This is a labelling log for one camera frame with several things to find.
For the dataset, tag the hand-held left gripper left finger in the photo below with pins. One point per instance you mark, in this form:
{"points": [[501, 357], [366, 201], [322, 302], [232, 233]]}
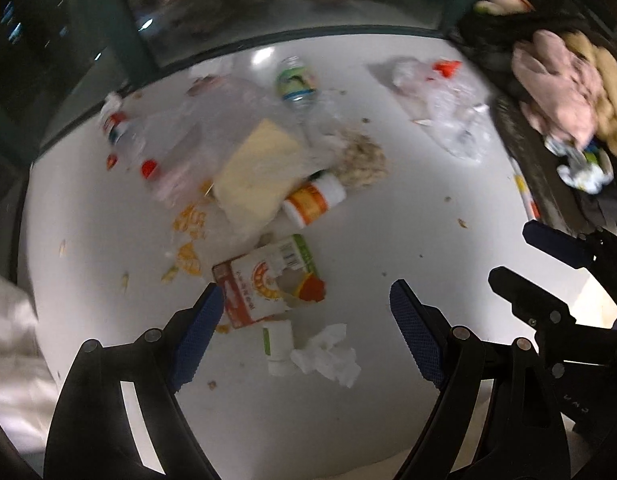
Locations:
{"points": [[198, 340]]}

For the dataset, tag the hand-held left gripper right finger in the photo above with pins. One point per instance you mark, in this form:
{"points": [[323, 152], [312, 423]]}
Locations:
{"points": [[413, 330]]}

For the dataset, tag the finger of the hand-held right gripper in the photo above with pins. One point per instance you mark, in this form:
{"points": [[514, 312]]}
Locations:
{"points": [[528, 295], [553, 245]]}

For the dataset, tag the red and white carton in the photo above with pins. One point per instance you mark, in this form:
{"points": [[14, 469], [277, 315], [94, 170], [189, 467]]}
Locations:
{"points": [[248, 285]]}

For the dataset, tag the pale yellow pouch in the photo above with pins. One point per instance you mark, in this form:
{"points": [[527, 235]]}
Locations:
{"points": [[261, 175]]}

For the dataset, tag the clear plastic bag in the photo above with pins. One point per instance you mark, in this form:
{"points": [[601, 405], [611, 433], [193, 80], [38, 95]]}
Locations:
{"points": [[198, 125]]}

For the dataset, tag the small orange peel bit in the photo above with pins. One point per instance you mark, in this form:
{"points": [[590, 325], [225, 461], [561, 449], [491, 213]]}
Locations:
{"points": [[222, 329]]}

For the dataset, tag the white marker pen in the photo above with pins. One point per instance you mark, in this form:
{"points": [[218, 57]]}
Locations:
{"points": [[523, 190]]}

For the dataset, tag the dark brown mat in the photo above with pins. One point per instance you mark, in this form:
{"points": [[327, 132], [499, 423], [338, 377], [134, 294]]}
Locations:
{"points": [[543, 180]]}

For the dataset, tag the peanut shell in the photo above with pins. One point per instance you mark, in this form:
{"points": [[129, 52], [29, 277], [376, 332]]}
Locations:
{"points": [[62, 246], [169, 274], [124, 280]]}

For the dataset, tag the small white green label bottle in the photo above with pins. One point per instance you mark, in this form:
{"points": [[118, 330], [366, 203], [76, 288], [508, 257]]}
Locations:
{"points": [[277, 345]]}

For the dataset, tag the orange peel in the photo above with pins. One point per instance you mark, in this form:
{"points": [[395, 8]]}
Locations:
{"points": [[188, 260], [191, 220]]}

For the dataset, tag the crumpled white printed wrapper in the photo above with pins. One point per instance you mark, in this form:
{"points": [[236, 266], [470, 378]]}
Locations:
{"points": [[586, 170]]}

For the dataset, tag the large crumpled white tissue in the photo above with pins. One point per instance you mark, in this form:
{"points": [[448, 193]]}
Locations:
{"points": [[328, 360]]}

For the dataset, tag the pink plush cloth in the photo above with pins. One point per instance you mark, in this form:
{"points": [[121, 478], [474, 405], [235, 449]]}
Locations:
{"points": [[558, 90]]}

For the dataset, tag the pink tissue pack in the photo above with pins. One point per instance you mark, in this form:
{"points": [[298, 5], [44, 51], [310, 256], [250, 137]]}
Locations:
{"points": [[163, 182]]}

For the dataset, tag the orange label white bottle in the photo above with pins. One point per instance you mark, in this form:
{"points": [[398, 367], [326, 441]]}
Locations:
{"points": [[313, 200]]}

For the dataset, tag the yellow plush toy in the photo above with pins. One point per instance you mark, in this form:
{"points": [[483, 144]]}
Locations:
{"points": [[608, 80]]}

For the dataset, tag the pile of food scraps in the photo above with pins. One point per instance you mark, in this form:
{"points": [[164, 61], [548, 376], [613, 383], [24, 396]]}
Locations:
{"points": [[363, 157]]}

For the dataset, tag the white plastic bag red print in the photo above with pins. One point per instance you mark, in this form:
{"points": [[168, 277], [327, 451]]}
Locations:
{"points": [[438, 105]]}

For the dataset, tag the white cloth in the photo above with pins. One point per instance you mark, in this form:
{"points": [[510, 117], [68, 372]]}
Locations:
{"points": [[13, 350]]}

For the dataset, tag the small red wrapper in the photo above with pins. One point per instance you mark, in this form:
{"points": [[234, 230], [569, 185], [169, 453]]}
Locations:
{"points": [[111, 160]]}

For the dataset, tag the red capped water bottle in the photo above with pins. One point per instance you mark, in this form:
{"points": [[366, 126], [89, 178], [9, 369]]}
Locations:
{"points": [[121, 132]]}

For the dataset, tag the black bag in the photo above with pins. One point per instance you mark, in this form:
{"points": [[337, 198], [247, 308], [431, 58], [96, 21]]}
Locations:
{"points": [[483, 30]]}

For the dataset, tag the small crumpled white tissue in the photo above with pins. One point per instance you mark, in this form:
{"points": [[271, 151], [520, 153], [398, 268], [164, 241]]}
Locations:
{"points": [[111, 101]]}

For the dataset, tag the small brown scrap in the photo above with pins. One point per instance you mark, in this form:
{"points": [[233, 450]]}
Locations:
{"points": [[203, 85]]}

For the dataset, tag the flat white paper scrap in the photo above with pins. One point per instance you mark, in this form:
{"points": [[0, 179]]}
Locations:
{"points": [[211, 71]]}

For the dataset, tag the green label plastic bottle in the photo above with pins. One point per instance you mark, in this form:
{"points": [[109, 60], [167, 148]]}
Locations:
{"points": [[296, 82]]}

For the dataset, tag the teal window frame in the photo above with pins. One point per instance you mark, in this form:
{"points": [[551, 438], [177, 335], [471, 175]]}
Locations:
{"points": [[93, 5]]}

